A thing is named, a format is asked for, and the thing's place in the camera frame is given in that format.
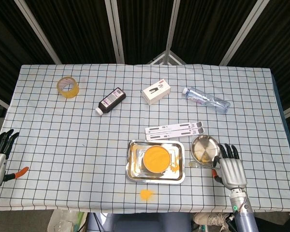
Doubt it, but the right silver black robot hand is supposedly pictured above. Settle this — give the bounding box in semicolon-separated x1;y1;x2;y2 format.
212;143;247;189

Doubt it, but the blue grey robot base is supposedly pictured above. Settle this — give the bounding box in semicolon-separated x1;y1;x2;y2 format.
87;212;191;232

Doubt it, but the beige bowl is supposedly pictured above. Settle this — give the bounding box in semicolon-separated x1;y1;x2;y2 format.
142;145;172;174

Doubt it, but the orange powder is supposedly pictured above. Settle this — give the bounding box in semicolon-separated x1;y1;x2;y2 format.
138;188;157;202

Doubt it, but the round steel plate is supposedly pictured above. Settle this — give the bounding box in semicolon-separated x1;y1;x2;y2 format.
190;135;221;167

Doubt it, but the white sneaker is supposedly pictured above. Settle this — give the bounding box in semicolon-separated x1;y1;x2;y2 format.
192;212;230;232

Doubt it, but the checked light blue tablecloth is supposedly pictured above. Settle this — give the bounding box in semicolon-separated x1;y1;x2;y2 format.
0;63;290;214

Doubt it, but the clear plastic water bottle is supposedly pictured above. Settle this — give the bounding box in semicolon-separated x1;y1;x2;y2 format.
182;87;231;114

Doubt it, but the white folding laptop stand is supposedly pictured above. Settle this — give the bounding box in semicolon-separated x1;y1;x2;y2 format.
145;121;205;142

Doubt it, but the clear plastic bag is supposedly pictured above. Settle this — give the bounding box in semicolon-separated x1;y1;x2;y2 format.
47;209;87;232

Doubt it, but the rectangular steel tray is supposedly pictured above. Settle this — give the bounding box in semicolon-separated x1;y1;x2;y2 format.
125;139;186;185

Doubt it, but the yellow tape roll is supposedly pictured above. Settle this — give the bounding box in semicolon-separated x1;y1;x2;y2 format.
57;76;80;99

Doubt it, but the white cardboard box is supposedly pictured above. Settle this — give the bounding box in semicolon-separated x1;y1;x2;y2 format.
142;80;172;105

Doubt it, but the brown bottle white cap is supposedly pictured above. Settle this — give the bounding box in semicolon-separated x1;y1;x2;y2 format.
95;87;127;116

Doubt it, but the dark folding screen white frame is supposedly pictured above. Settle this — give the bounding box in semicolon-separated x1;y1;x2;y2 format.
0;0;290;119

